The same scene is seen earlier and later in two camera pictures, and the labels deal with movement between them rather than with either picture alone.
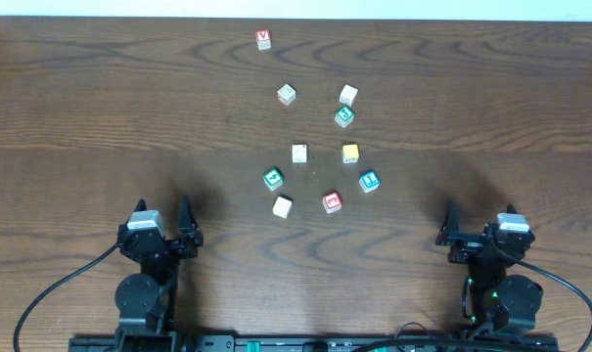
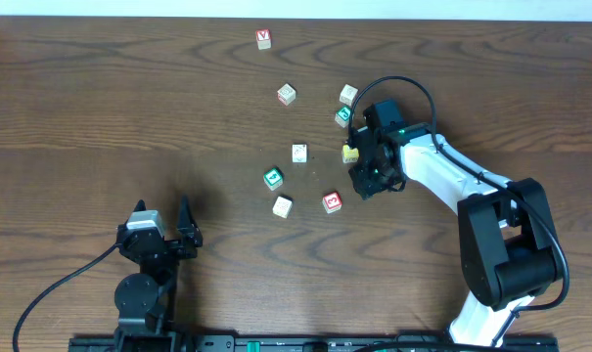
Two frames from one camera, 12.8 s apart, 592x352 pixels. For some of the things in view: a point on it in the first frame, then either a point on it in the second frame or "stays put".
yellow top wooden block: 350,153 stays put
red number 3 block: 332,202 stays put
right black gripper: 467,246 → 364,184
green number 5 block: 273,179 stays put
